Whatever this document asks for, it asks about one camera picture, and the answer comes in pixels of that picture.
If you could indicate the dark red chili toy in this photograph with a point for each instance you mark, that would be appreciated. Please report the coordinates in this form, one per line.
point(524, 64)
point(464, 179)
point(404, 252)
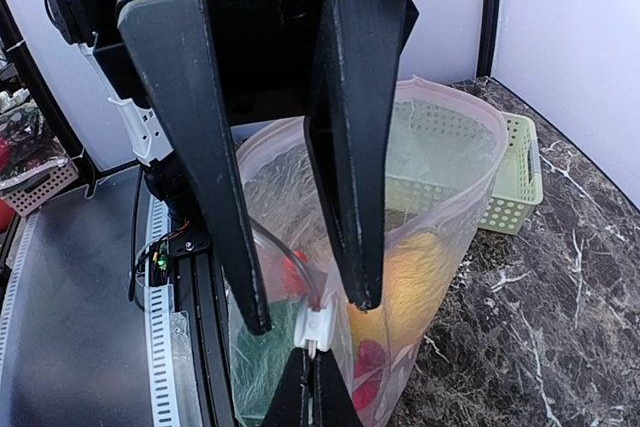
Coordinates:
point(372, 358)

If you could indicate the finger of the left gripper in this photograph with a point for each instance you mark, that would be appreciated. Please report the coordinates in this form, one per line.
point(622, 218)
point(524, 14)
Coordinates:
point(346, 132)

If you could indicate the white slotted cable duct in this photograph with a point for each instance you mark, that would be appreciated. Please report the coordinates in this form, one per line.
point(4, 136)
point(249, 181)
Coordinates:
point(74, 350)

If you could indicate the left black frame post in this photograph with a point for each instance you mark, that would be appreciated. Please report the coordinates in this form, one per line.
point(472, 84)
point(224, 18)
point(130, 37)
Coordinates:
point(488, 37)

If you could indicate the beige perforated plastic basket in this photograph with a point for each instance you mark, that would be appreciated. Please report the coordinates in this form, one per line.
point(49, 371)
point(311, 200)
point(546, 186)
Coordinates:
point(505, 177)

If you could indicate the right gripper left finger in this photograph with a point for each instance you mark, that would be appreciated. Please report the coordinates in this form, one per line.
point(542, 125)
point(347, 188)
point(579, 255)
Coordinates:
point(289, 406)

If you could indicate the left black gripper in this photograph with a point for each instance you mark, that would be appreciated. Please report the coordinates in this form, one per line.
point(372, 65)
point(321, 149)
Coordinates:
point(265, 50)

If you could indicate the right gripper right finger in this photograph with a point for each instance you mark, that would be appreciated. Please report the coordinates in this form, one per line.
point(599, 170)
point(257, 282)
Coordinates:
point(332, 404)

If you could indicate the red pepper toy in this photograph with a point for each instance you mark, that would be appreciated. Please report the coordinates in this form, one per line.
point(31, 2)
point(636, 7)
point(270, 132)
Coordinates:
point(294, 285)

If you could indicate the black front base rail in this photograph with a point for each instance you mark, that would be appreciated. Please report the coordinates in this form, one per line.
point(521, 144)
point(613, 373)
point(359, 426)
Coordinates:
point(199, 292)

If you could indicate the clear zip top bag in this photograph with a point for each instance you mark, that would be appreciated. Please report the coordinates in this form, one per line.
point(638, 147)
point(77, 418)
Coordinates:
point(284, 205)

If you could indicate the pink perforated storage basket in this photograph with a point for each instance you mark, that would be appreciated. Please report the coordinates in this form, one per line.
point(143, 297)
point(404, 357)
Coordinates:
point(39, 189)

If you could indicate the white bok choy toy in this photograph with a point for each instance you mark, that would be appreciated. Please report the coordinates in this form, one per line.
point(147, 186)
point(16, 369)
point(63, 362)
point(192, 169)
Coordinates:
point(257, 362)

